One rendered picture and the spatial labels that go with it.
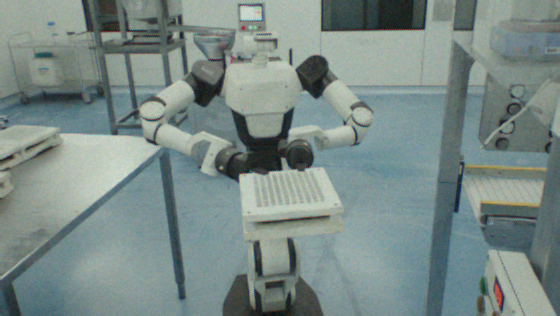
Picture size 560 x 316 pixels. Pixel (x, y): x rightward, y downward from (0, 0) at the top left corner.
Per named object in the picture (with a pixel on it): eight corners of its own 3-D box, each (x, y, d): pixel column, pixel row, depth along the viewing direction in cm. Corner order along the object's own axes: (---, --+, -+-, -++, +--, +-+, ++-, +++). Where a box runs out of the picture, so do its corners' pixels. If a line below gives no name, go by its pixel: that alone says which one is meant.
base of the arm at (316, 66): (306, 105, 185) (296, 82, 189) (336, 92, 185) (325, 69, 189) (302, 87, 171) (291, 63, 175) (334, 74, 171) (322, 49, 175)
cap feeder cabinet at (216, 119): (192, 170, 410) (183, 86, 382) (209, 147, 462) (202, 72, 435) (262, 171, 403) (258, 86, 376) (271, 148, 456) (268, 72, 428)
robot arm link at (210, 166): (225, 144, 140) (206, 136, 148) (212, 177, 140) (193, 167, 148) (252, 155, 148) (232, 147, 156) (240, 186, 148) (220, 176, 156)
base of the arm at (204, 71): (181, 103, 175) (187, 81, 182) (215, 112, 179) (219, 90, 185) (188, 78, 163) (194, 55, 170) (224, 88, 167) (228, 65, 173)
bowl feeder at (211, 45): (192, 81, 396) (187, 37, 383) (203, 73, 430) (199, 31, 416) (248, 81, 391) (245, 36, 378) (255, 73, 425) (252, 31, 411)
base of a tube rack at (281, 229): (343, 232, 114) (343, 223, 113) (244, 241, 112) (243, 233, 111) (323, 188, 137) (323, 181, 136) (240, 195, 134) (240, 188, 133)
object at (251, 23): (241, 76, 413) (236, 2, 390) (243, 74, 422) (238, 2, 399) (266, 76, 410) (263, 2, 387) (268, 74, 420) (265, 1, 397)
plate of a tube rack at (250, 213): (343, 214, 112) (344, 206, 112) (242, 223, 110) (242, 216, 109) (323, 173, 135) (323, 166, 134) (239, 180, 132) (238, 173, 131)
